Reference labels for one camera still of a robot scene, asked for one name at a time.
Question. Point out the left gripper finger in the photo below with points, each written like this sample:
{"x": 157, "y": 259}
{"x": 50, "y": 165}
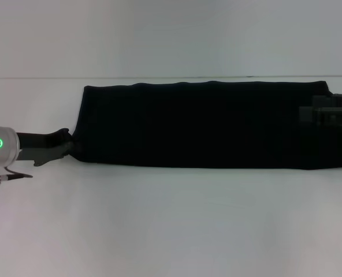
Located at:
{"x": 67, "y": 147}

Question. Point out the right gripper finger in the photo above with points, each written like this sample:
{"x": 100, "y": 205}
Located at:
{"x": 309, "y": 115}
{"x": 322, "y": 101}

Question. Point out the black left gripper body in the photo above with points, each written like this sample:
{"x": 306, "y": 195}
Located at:
{"x": 38, "y": 144}

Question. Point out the black t-shirt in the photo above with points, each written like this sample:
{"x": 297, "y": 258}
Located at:
{"x": 202, "y": 124}

